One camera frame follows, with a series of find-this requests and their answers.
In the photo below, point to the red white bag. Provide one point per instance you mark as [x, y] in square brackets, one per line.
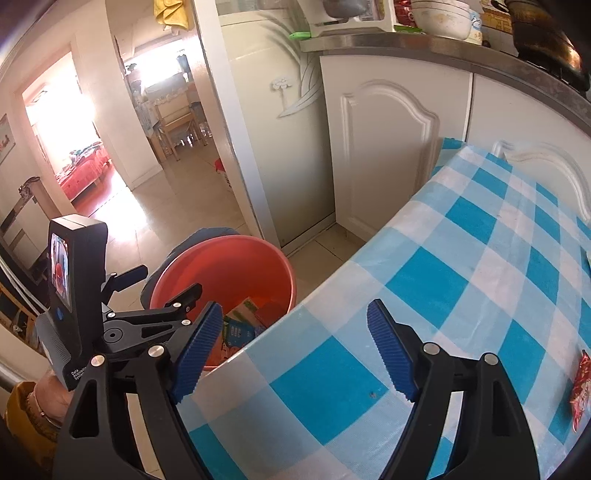
[224, 173]

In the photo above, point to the green plastic item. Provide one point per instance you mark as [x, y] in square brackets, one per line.
[302, 35]

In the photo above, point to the red bed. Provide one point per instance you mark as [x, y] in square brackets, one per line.
[85, 170]

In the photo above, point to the white kitchen cabinet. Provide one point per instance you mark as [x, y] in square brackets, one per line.
[383, 161]

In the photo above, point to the framed wall picture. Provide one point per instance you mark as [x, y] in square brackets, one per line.
[5, 141]

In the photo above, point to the table with lace cloth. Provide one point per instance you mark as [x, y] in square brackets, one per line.
[166, 92]

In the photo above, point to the red snack packet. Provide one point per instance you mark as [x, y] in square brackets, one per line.
[581, 392]

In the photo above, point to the stack of white bowls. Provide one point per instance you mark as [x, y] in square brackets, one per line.
[445, 21]

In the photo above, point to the black wok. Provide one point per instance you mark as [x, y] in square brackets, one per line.
[540, 41]

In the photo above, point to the white plastic rack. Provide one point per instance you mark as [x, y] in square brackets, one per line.
[337, 25]

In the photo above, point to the white refrigerator with flower decal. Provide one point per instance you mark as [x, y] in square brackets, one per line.
[258, 161]

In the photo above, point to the yellow cloth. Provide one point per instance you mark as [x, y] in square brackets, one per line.
[171, 13]

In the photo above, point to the teal cartoon snack packet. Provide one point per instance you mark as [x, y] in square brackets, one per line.
[238, 334]

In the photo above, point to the white low cabinet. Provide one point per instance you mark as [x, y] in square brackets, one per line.
[23, 226]

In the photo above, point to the orange plastic bucket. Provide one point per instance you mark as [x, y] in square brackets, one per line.
[221, 267]

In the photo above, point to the blue white checked tablecloth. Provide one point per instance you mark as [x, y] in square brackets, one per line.
[415, 277]

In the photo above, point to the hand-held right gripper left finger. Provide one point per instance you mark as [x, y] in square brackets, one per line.
[196, 355]

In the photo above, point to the wooden chair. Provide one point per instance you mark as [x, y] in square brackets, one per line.
[178, 131]

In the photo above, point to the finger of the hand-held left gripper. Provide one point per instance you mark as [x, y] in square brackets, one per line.
[131, 275]
[182, 300]

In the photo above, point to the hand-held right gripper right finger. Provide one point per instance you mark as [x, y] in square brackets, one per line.
[392, 355]

